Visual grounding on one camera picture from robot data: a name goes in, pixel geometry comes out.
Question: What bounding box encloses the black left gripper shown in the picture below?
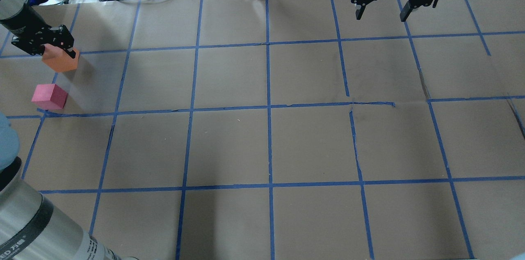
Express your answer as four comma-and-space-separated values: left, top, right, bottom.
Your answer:
1, 4, 77, 59

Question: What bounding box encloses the orange foam block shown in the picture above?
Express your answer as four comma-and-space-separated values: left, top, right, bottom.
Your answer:
41, 44, 80, 73

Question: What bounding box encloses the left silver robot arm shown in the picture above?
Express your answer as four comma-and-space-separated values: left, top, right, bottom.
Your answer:
0, 0, 121, 260

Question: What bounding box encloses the pink foam block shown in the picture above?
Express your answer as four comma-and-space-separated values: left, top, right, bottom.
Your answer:
31, 84, 68, 110

